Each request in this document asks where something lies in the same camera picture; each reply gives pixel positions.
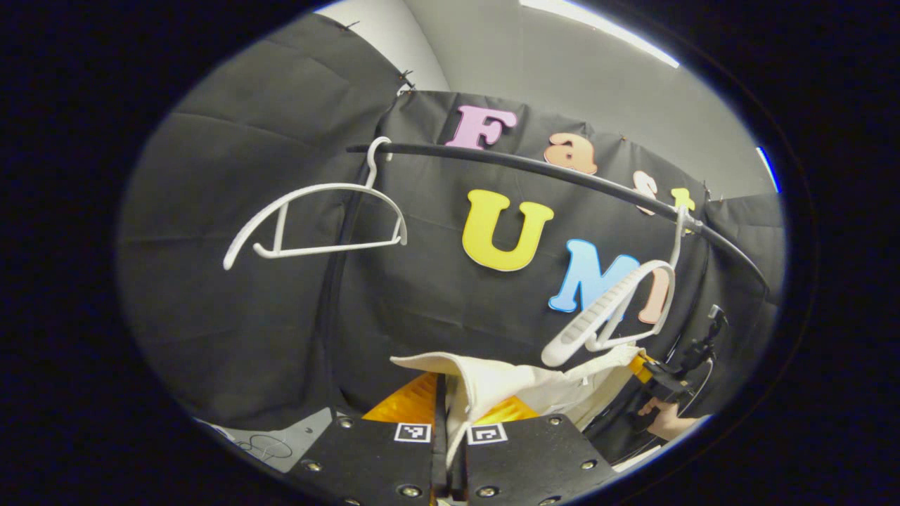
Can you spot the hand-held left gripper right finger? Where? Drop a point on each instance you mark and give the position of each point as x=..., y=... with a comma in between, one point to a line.
x=527, y=464

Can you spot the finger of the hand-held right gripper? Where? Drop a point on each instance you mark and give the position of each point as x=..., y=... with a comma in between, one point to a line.
x=641, y=369

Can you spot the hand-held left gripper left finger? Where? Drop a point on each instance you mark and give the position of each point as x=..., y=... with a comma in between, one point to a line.
x=373, y=464

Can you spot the cream shirt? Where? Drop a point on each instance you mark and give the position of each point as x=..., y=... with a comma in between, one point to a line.
x=506, y=383

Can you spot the white hanger with taped hook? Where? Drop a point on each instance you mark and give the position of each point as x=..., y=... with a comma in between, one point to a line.
x=598, y=311

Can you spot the black clothes rack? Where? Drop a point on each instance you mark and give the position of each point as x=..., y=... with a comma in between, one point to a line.
x=492, y=156

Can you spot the white plastic hanger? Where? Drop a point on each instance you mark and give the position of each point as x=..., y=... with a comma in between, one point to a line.
x=330, y=187

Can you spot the black backdrop cloth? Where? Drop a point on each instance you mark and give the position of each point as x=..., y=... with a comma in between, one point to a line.
x=211, y=316

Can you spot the long ceiling light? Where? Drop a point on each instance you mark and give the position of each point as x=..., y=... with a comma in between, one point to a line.
x=605, y=28

